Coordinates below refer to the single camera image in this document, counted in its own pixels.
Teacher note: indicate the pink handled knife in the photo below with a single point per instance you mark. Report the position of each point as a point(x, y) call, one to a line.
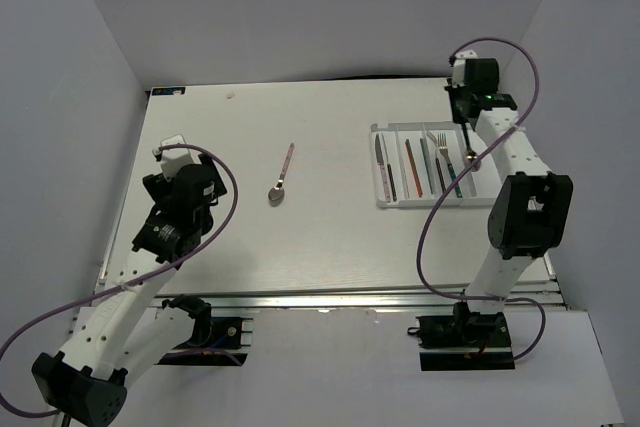
point(382, 168)

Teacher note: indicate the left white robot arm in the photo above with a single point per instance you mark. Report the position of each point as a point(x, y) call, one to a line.
point(87, 379)

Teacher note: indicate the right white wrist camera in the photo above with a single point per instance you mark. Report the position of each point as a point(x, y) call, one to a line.
point(459, 63)

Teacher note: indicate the floral handled knife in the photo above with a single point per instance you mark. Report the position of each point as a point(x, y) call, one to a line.
point(391, 180)

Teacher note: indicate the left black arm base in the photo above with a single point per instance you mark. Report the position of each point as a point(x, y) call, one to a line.
point(224, 341)

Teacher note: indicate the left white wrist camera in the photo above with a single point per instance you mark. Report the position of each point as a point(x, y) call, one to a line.
point(172, 160)

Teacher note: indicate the green chopstick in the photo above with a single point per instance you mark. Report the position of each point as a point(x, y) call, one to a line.
point(427, 164)

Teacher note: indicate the green handled spoon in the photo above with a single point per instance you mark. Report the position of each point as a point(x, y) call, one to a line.
point(471, 156)

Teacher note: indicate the white divided utensil tray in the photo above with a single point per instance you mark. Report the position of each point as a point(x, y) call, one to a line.
point(415, 131)

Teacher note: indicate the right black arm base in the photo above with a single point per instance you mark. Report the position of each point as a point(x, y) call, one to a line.
point(463, 341)

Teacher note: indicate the pink handled spoon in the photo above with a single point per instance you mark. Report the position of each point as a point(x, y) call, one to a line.
point(277, 193)

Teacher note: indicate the left blue corner label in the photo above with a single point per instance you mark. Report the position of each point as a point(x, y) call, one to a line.
point(168, 91)

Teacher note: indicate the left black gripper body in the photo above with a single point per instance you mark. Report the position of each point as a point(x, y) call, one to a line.
point(159, 188)

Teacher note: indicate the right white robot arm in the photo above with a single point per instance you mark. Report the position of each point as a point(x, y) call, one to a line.
point(530, 211)

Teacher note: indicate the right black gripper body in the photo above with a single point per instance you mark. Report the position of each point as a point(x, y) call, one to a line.
point(456, 94)

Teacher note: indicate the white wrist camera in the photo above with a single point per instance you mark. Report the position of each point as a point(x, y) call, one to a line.
point(459, 63)
point(172, 160)

